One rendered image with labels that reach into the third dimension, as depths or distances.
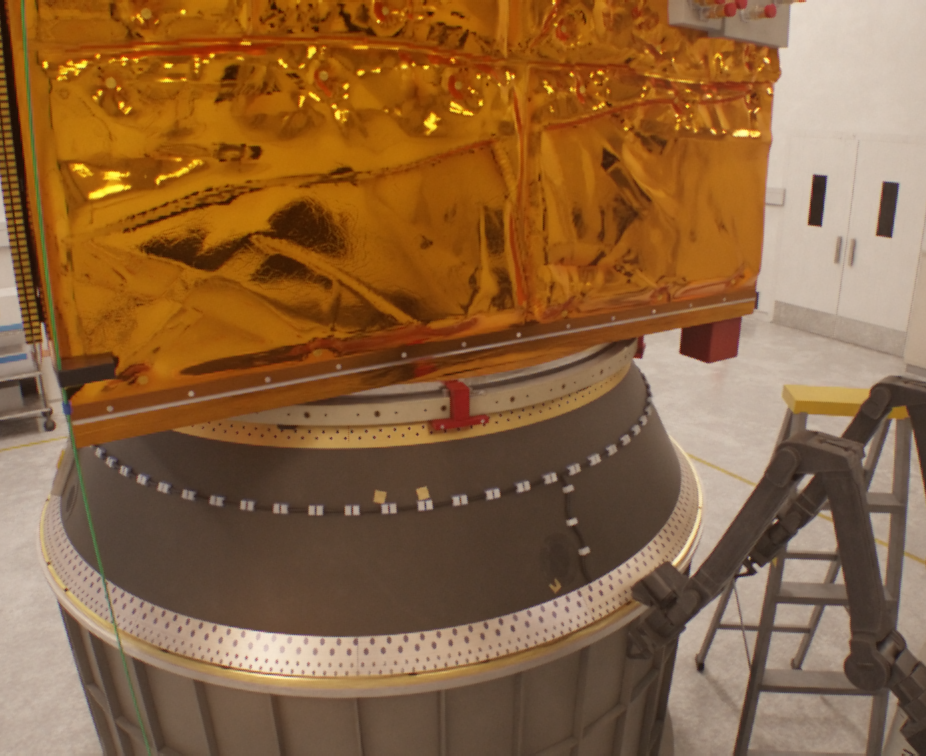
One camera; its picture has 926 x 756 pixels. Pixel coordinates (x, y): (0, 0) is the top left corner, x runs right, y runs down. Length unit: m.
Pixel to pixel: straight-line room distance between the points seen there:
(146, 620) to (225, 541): 0.29
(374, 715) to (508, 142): 1.31
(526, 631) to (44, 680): 2.60
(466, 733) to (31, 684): 2.42
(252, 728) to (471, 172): 1.37
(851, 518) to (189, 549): 1.38
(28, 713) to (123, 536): 1.82
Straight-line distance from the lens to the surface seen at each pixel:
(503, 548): 1.70
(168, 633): 1.83
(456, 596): 1.67
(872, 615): 1.35
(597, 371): 1.87
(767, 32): 2.23
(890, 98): 9.16
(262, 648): 1.71
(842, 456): 1.25
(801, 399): 2.38
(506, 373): 1.70
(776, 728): 3.39
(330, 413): 1.60
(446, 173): 1.54
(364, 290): 1.46
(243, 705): 1.84
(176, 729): 2.06
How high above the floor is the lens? 2.28
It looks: 19 degrees down
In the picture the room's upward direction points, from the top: straight up
